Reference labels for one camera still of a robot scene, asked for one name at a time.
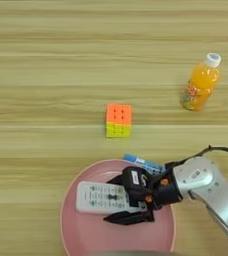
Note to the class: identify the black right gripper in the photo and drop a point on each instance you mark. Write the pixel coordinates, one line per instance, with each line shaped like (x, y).
(167, 193)

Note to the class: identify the white remote control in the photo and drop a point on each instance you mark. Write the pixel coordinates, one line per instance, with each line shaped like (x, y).
(96, 196)

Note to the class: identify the orange yellow puzzle cube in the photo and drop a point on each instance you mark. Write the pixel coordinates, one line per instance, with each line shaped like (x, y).
(118, 120)

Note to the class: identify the orange juice bottle white cap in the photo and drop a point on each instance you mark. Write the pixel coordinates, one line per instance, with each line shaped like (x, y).
(201, 86)

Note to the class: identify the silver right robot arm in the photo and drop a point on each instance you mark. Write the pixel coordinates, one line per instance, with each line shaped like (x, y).
(219, 196)

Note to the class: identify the pink round plate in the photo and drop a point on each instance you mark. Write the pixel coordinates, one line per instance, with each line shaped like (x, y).
(82, 233)

